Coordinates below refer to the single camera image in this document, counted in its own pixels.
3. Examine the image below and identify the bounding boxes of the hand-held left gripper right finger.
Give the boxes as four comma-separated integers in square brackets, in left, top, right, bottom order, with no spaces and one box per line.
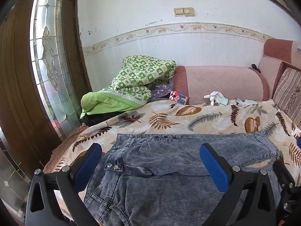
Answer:
[199,143,283,226]

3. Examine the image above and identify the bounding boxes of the small colourful packet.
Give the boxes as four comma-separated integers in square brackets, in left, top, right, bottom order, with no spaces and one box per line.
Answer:
[170,91,189,105]

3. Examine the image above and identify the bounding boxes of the striped sofa cushion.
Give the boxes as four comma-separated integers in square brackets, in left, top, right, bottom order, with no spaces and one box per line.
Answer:
[271,67,301,123]

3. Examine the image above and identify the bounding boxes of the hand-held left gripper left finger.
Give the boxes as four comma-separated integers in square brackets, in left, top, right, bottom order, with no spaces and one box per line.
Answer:
[25,143,103,226]

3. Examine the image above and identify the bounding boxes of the black cloth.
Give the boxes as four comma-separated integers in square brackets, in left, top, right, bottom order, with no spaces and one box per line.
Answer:
[83,110,128,127]

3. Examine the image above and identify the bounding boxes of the pink quilted sofa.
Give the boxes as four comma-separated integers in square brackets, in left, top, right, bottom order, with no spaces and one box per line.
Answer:
[43,38,301,173]

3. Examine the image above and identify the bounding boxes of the grey-blue denim pants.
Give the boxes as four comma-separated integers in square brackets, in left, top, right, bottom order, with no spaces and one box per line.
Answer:
[83,133,281,226]

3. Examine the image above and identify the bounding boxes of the beige leaf-print blanket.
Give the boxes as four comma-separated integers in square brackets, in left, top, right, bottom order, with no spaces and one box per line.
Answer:
[43,98,301,219]

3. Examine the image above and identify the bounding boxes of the wooden door with patterned glass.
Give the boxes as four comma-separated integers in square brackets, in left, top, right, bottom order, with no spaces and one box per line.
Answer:
[0,0,93,185]

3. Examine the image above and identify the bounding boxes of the green patterned quilt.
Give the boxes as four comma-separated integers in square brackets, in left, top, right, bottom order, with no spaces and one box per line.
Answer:
[80,55,177,119]

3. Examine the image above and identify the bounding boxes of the white cloth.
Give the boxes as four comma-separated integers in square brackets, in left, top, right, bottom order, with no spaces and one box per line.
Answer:
[291,122,301,137]

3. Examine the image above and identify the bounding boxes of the purple cloth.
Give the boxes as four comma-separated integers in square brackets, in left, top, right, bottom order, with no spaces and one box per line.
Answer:
[149,79,176,102]

